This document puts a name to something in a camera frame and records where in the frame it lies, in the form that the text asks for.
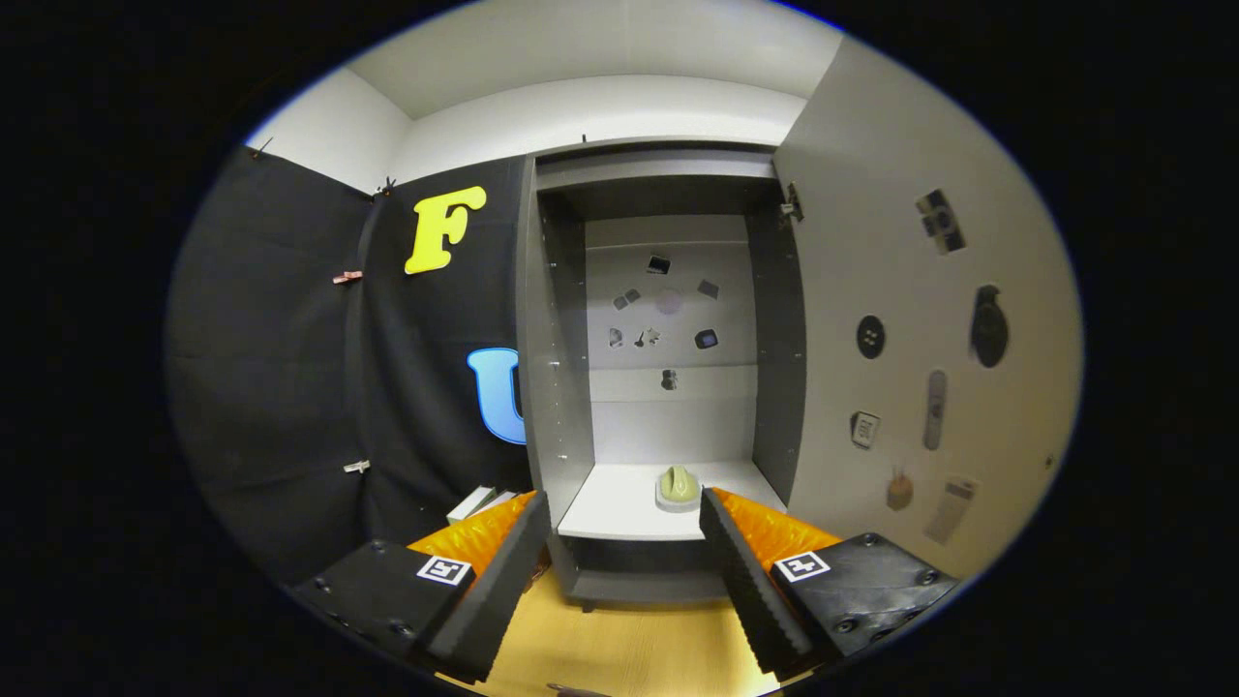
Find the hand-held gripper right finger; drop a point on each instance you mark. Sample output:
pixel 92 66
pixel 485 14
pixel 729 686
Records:
pixel 750 590

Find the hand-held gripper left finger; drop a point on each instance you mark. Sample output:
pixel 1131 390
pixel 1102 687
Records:
pixel 498 595

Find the green object with grey base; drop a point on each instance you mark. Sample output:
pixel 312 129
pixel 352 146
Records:
pixel 678 484

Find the beige cabinet door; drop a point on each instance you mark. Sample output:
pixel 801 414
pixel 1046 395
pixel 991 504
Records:
pixel 900 242

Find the green and white book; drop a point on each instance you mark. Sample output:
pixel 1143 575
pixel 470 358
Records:
pixel 469 505

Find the white cabinet shelf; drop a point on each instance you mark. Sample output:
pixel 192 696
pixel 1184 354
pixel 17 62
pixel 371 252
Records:
pixel 619 503

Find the grey cabinet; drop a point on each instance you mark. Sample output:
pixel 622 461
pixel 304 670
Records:
pixel 557 387

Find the black backdrop cloth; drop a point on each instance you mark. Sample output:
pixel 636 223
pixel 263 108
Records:
pixel 281 387

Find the black door hinge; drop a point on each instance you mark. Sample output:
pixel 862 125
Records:
pixel 792 203

